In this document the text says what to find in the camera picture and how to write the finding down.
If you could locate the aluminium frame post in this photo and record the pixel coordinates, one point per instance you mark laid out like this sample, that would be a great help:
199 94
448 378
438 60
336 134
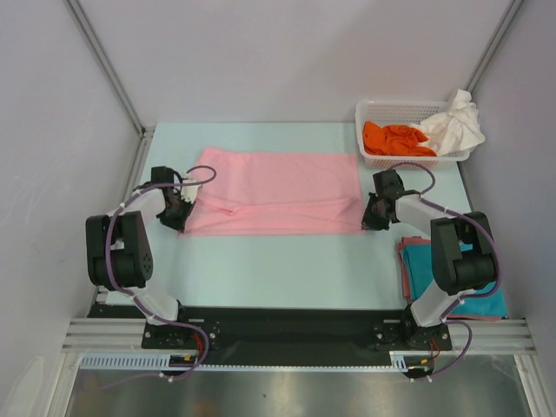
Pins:
100 55
501 31

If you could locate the white plastic basket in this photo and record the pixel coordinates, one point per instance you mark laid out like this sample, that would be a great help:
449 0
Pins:
408 113

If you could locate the aluminium frame post left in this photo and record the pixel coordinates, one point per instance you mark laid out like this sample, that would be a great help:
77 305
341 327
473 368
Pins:
100 55

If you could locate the pink t shirt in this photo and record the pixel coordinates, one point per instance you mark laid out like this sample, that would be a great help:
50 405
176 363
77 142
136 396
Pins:
272 193

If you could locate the aluminium front rail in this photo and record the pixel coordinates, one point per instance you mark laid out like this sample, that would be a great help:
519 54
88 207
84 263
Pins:
87 335

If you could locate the white cable duct right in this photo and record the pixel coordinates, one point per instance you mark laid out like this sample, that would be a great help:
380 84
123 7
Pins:
398 361

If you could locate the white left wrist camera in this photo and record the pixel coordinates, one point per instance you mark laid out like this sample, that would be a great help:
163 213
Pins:
189 189

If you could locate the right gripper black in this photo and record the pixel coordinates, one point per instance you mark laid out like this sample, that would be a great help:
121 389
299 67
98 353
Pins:
368 221

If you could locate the white t shirt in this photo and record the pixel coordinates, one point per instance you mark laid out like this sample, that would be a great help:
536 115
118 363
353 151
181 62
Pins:
456 129

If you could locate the white cable duct left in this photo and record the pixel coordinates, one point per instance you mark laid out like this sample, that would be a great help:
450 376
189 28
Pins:
120 361

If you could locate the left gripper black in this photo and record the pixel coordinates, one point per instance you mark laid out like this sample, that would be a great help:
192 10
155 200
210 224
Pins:
179 224

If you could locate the orange t shirt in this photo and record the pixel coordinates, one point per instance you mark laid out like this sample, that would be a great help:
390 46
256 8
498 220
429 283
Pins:
395 140

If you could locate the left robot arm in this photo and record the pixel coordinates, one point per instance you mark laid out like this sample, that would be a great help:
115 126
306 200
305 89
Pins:
119 257

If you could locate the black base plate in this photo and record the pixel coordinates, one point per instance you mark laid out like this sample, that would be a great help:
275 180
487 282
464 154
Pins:
285 337

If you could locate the aluminium frame post right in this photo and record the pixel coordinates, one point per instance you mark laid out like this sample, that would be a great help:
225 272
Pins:
501 31

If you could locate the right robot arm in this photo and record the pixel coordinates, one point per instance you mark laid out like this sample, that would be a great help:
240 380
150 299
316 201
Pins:
465 262

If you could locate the white cable duct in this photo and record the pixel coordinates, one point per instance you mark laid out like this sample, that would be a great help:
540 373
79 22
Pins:
120 361
398 361

